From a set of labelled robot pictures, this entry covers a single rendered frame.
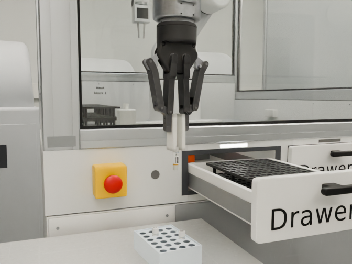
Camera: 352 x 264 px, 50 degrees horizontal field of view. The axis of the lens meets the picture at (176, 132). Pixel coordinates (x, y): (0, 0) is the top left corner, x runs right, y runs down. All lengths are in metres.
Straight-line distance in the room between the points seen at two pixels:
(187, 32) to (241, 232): 0.59
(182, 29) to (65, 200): 0.46
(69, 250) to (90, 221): 0.12
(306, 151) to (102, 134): 0.56
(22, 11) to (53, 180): 3.34
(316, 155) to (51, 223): 0.72
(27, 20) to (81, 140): 3.30
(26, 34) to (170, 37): 3.45
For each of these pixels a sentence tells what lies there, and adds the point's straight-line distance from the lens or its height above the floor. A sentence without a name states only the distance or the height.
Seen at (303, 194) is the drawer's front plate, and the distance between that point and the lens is 0.69.
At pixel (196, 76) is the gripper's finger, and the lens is 0.73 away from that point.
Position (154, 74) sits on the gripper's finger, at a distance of 0.68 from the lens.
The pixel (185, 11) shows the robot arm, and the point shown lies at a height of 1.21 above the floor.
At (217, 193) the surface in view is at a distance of 0.80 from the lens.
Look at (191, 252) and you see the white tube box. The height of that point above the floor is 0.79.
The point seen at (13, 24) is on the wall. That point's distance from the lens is 4.09.
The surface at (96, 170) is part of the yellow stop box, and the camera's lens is 0.84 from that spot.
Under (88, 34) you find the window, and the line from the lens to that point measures 0.89.
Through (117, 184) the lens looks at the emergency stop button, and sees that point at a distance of 0.82.
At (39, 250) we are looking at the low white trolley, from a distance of 0.82.
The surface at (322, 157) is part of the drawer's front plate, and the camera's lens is 1.14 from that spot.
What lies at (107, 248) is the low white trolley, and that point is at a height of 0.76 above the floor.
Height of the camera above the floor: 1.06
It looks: 5 degrees down
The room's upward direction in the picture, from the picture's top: straight up
